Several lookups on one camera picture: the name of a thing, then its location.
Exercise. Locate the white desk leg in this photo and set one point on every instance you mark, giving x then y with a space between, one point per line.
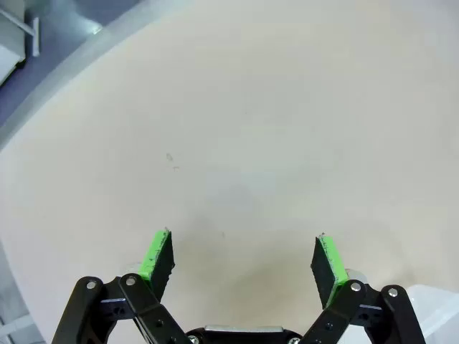
35 36

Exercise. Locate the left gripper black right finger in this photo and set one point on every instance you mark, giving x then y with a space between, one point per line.
344 311

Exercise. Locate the white cabinet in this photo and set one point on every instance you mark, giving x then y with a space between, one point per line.
10 43

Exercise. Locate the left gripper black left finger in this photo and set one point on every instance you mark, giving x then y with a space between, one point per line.
143 308

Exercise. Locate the empty clear plastic container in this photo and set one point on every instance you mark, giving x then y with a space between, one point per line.
437 311

